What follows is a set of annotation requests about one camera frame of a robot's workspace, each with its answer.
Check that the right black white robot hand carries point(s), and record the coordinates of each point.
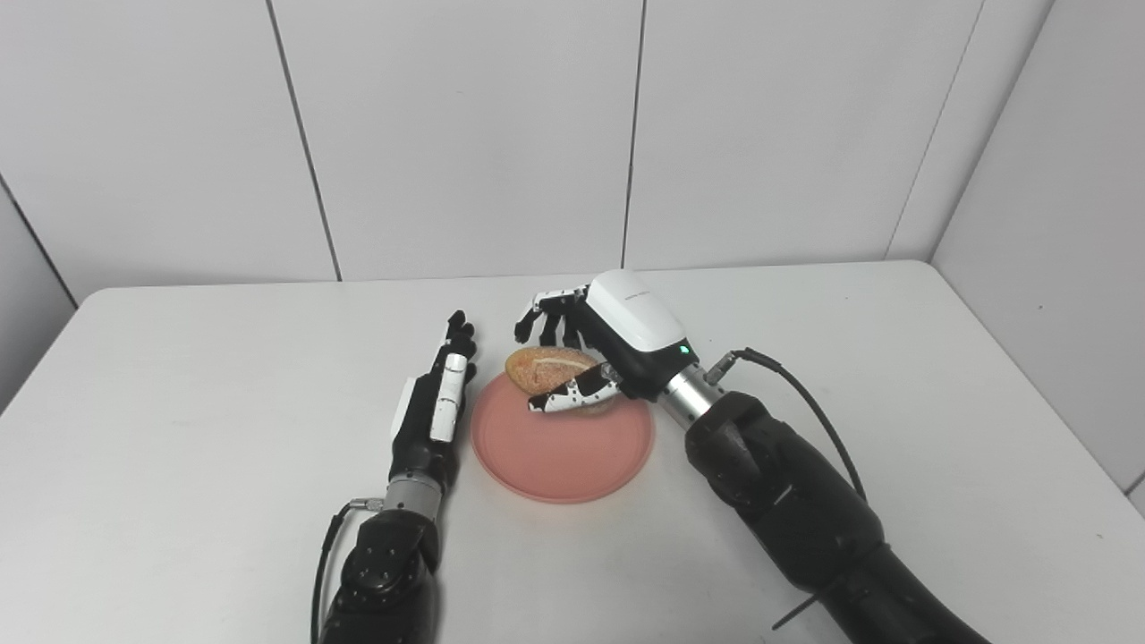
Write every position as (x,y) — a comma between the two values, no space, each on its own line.
(635,326)

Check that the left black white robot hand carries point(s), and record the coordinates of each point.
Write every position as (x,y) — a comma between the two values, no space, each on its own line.
(429,443)

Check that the golden bread roll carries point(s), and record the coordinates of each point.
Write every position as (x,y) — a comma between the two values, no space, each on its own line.
(546,367)

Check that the pink round plate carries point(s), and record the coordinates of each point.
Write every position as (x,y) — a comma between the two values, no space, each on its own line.
(564,456)

